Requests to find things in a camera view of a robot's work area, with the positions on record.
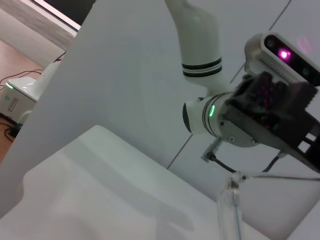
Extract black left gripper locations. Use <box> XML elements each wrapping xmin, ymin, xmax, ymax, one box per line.
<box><xmin>219</xmin><ymin>72</ymin><xmax>320</xmax><ymax>173</ymax></box>

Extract clear white glasses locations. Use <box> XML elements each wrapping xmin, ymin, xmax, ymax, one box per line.
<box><xmin>216</xmin><ymin>171</ymin><xmax>320</xmax><ymax>240</ymax></box>

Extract silver angled connector plug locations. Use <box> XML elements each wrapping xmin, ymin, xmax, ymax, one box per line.
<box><xmin>200</xmin><ymin>138</ymin><xmax>223</xmax><ymax>164</ymax></box>

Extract white machine housing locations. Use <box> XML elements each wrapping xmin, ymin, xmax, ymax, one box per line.
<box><xmin>21</xmin><ymin>59</ymin><xmax>63</xmax><ymax>126</ymax></box>

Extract white box with green light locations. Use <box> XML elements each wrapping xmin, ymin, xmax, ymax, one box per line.
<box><xmin>0</xmin><ymin>77</ymin><xmax>42</xmax><ymax>121</ymax></box>

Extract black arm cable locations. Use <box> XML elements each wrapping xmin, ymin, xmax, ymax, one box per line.
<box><xmin>261</xmin><ymin>151</ymin><xmax>286</xmax><ymax>174</ymax></box>
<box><xmin>211</xmin><ymin>154</ymin><xmax>238</xmax><ymax>174</ymax></box>

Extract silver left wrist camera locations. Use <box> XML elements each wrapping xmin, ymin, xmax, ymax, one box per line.
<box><xmin>243</xmin><ymin>31</ymin><xmax>320</xmax><ymax>87</ymax></box>

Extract black screen white frame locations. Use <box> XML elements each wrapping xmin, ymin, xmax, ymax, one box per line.
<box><xmin>33</xmin><ymin>0</ymin><xmax>98</xmax><ymax>33</ymax></box>

